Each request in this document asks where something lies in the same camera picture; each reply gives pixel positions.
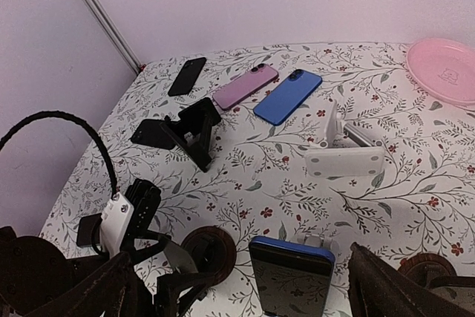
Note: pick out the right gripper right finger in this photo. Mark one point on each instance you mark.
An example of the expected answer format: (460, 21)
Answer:
(378, 289)

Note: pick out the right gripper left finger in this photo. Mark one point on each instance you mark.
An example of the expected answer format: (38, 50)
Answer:
(103, 287)

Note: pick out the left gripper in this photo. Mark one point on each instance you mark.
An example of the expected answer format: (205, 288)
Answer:
(34, 271)

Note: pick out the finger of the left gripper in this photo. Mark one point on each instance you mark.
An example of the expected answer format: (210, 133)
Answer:
(177, 292)

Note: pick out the dark grey phone stand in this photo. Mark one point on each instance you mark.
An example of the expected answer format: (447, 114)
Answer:
(206, 249)

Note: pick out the white grey folding stand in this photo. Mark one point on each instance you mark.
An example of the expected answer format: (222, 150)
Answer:
(319, 241)

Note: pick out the black phone blue edge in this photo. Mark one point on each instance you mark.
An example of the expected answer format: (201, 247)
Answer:
(292, 279)

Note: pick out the black folding phone stand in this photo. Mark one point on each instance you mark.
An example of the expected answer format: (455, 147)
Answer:
(193, 131)

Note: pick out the white flat folding stand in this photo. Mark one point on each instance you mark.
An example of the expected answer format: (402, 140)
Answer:
(324, 160)

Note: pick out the small black phone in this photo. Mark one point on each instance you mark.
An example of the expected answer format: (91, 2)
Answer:
(187, 77)

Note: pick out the blue phone face down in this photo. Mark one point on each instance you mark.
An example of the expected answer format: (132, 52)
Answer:
(276, 107)

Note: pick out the pink phone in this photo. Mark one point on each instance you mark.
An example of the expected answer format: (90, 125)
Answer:
(229, 95)

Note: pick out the floral patterned table mat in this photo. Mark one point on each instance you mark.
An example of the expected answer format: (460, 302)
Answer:
(257, 183)

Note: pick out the pink plastic plate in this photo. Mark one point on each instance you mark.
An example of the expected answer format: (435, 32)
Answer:
(444, 68)

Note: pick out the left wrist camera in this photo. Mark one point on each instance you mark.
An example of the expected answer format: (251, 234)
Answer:
(125, 214)

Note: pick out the left aluminium frame post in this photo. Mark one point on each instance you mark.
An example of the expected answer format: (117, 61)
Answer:
(115, 37)

